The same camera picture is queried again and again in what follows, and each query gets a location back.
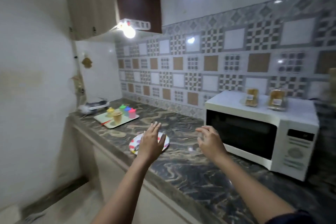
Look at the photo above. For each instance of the person's left hand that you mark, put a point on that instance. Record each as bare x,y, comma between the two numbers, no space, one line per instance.
151,143

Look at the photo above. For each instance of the person's right hand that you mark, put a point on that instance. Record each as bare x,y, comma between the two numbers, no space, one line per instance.
211,143

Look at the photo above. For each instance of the colourful dotted plate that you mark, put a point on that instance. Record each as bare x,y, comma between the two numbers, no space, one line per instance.
132,143

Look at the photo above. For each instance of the white microwave door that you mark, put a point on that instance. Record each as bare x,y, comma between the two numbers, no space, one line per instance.
241,134

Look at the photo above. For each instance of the white microwave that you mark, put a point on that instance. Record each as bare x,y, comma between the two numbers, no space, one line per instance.
231,100

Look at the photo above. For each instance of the clear plastic container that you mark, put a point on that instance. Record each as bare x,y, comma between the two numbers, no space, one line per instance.
277,99
252,97

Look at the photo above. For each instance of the person's right forearm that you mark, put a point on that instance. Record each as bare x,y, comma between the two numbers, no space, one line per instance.
252,189

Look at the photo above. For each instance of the person's left forearm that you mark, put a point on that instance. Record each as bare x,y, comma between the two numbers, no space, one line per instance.
123,195

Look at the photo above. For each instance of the metal tongs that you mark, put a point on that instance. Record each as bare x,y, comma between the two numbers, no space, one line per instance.
137,148

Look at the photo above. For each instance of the pale rectangular tray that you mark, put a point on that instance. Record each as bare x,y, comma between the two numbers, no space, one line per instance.
127,121

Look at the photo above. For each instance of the pink lidded container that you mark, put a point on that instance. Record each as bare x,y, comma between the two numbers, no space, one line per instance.
132,113

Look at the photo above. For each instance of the blue lidded container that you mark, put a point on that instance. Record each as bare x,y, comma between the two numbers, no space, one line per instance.
127,111

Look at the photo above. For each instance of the tan plastic cup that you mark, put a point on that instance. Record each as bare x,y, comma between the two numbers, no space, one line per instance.
117,118

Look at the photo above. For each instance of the green lidded container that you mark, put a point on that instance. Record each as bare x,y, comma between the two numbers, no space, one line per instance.
122,107

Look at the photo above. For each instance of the small red utensil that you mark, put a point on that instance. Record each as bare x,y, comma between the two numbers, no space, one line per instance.
105,122

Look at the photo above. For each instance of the beige kitchen base cabinets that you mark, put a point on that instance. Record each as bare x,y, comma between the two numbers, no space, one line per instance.
110,174

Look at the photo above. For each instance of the yellow lidded container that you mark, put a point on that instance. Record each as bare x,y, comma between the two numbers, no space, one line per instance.
110,111

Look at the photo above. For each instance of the small white appliance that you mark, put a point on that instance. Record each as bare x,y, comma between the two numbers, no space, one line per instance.
95,105

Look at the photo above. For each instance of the small brown hanging ornament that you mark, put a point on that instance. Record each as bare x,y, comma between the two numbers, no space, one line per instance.
87,63

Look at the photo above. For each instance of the dark blue sleeve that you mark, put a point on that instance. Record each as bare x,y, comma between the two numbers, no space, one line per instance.
291,218

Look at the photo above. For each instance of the glowing light bulb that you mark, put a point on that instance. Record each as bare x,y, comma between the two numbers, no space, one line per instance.
129,32

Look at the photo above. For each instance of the white power strip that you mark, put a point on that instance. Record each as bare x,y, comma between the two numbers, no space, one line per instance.
141,24

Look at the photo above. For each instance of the beige socket adapter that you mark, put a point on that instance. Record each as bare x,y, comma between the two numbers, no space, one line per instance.
332,87

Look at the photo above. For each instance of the beige wall cabinet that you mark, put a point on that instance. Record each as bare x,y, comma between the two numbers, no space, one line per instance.
89,0

